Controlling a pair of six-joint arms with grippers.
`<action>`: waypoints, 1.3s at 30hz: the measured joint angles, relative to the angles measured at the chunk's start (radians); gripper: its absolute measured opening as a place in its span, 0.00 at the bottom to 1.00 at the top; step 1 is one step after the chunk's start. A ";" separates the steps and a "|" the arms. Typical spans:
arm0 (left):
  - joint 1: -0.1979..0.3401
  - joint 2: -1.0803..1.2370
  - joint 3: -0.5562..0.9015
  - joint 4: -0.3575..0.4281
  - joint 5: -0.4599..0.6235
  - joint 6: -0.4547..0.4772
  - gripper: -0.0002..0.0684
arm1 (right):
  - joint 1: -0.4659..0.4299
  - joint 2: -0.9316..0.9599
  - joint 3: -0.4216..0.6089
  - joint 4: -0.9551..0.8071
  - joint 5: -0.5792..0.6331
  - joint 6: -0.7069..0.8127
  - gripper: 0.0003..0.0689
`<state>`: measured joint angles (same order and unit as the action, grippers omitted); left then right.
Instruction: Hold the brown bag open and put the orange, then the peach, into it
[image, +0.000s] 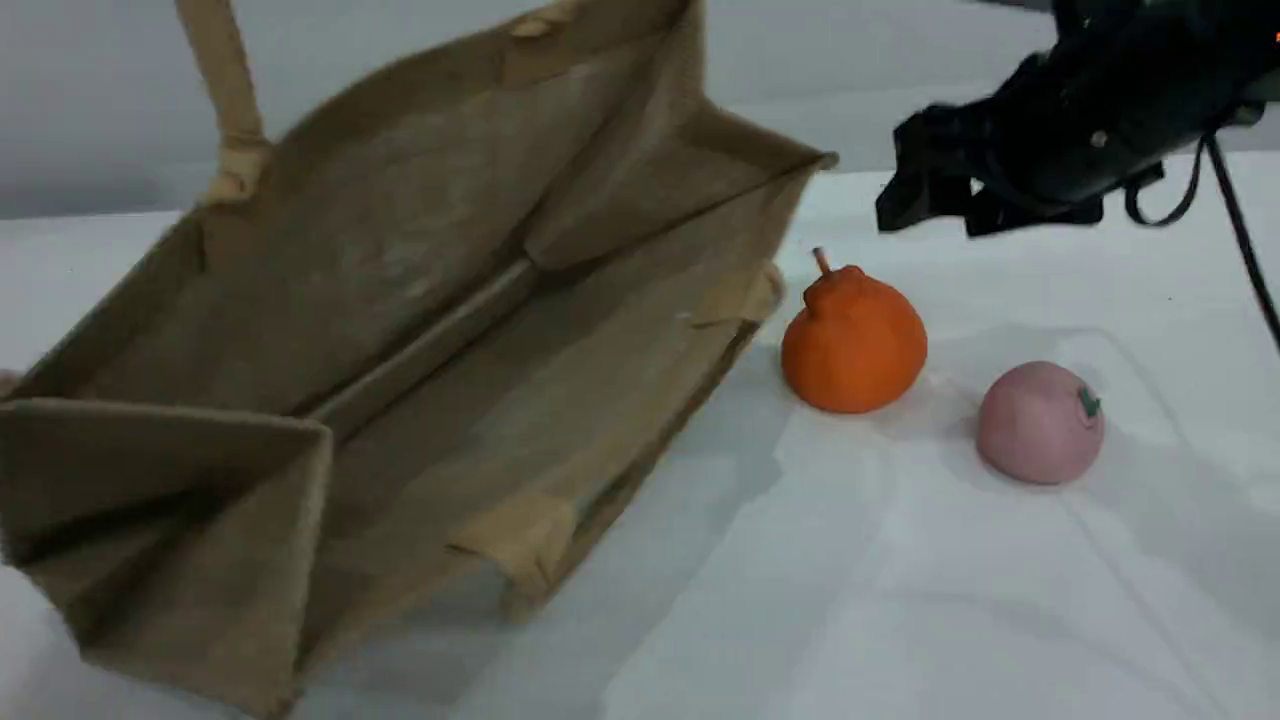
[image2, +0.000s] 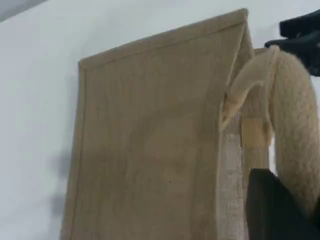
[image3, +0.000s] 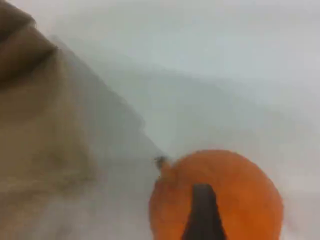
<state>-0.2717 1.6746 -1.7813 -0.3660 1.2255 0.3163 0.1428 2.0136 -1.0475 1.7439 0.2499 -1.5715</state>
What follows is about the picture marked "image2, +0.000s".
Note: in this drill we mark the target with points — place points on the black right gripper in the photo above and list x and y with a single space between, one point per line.
305 37

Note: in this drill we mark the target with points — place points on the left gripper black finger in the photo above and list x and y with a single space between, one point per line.
272 212

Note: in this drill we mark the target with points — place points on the brown burlap tote bag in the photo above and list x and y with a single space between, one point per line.
150 125

